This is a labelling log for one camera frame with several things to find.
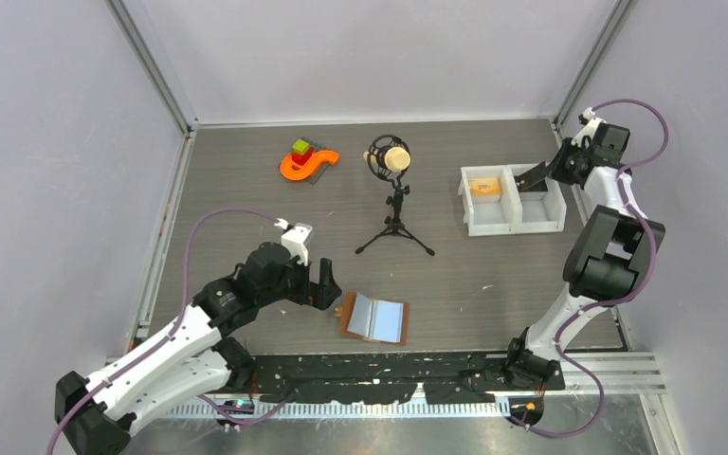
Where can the aluminium front rail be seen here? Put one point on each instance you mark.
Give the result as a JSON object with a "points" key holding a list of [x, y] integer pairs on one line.
{"points": [[583, 374]]}

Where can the grey toy base plate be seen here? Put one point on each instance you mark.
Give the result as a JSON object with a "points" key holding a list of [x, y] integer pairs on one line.
{"points": [[315, 178]]}

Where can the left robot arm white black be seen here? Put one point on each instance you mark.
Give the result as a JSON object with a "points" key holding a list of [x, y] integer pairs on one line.
{"points": [[101, 412]]}

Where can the green toy block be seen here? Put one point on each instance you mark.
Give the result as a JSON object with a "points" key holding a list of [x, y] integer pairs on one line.
{"points": [[302, 147]]}

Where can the red toy block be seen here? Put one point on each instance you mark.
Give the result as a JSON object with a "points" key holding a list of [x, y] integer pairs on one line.
{"points": [[301, 160]]}

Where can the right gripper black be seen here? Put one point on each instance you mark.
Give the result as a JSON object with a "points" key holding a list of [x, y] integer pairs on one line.
{"points": [[566, 148]]}

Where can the orange card in box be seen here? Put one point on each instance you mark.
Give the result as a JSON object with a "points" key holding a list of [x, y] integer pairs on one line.
{"points": [[485, 186]]}

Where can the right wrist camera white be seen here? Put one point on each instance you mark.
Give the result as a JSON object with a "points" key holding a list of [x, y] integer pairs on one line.
{"points": [[590, 124]]}

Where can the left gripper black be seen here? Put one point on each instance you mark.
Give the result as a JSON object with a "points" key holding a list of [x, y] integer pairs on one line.
{"points": [[318, 295]]}

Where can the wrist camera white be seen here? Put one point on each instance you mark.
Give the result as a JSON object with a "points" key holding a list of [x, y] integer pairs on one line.
{"points": [[590, 124], [295, 238]]}

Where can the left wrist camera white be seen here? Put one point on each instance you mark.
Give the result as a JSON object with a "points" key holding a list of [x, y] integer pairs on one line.
{"points": [[295, 238]]}

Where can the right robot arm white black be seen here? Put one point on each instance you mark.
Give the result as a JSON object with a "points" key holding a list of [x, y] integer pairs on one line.
{"points": [[609, 263]]}

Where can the brown card holder wallet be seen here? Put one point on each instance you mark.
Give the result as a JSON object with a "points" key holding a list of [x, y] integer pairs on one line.
{"points": [[373, 317]]}

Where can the white two-compartment box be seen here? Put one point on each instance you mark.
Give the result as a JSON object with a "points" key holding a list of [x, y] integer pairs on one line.
{"points": [[514, 212]]}

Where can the orange curved plastic piece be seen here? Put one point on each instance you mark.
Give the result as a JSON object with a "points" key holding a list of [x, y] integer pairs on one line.
{"points": [[294, 171]]}

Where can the beige microphone in shock mount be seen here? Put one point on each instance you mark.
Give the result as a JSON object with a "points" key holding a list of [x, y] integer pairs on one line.
{"points": [[388, 158]]}

